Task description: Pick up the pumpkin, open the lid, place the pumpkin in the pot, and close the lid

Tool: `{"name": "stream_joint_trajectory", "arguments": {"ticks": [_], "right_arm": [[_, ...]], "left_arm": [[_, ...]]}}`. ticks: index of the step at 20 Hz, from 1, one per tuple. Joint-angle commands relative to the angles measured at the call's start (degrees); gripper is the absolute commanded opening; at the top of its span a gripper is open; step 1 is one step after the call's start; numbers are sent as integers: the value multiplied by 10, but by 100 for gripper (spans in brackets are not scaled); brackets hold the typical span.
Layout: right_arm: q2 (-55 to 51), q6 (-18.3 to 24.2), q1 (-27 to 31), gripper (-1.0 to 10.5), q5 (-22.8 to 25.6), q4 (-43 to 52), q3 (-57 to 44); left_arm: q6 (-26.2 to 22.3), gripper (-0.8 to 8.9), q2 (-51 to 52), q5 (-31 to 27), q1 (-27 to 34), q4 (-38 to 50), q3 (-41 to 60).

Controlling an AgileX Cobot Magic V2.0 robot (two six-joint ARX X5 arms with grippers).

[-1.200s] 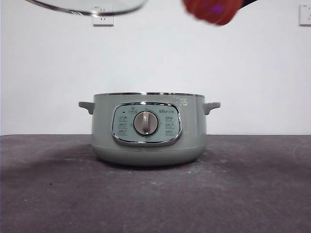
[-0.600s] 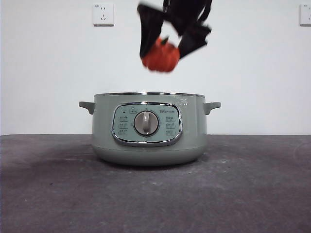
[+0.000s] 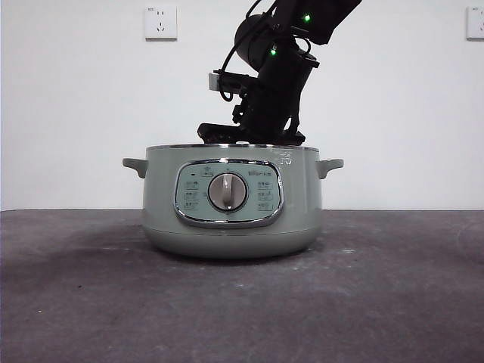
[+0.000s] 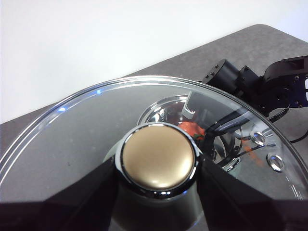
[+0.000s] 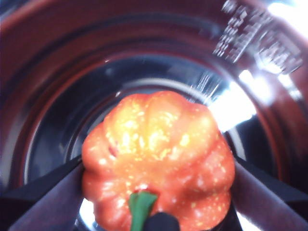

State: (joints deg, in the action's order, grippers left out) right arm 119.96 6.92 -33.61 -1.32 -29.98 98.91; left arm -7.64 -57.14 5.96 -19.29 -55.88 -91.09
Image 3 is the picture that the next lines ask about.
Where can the pale green electric pot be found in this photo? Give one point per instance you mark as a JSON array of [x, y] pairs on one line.
[[302, 211]]

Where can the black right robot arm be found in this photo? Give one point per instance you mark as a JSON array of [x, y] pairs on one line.
[[283, 83]]

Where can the white wall socket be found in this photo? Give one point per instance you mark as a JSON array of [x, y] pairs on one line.
[[475, 23], [160, 23]]

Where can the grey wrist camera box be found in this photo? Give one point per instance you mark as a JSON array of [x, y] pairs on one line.
[[213, 81]]

